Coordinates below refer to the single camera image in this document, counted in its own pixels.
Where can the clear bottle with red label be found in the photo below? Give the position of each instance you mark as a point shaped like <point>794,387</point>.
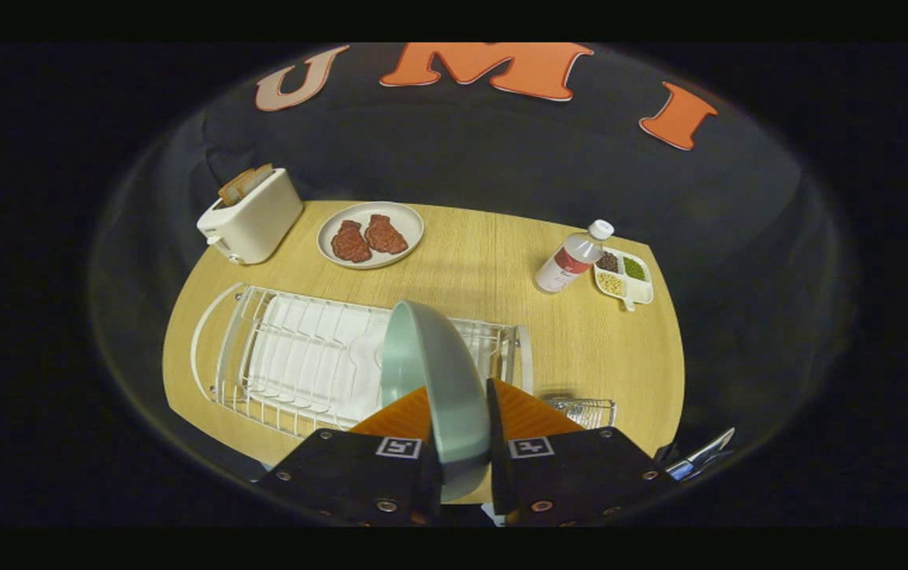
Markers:
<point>568,265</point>

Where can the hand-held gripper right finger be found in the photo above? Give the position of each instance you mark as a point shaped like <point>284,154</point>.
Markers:
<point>572,475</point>

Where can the toast slice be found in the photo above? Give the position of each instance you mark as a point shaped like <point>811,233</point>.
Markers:
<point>260,174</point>
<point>232,190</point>

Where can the green plate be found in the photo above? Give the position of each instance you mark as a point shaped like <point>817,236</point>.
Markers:
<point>438,380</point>

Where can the pile of yellow beans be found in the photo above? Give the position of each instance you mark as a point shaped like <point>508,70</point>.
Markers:
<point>610,283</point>

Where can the white toaster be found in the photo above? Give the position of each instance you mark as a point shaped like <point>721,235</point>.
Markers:
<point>260,226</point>

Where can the pile of dark beans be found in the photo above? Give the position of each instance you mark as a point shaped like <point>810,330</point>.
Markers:
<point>608,262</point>

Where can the red meat piece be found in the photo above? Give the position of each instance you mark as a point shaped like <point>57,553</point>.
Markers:
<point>351,242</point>
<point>386,234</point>

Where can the pile of green beans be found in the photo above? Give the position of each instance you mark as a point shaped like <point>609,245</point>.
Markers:
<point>634,268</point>

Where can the white divided tray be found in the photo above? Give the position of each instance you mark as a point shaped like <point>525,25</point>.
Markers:
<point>642,291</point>

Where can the beige plate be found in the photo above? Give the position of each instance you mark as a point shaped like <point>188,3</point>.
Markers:
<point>410,222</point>

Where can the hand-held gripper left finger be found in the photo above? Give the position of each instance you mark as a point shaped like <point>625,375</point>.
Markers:
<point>343,475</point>

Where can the grey metal object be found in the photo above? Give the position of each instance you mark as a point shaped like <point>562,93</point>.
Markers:
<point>703,457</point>

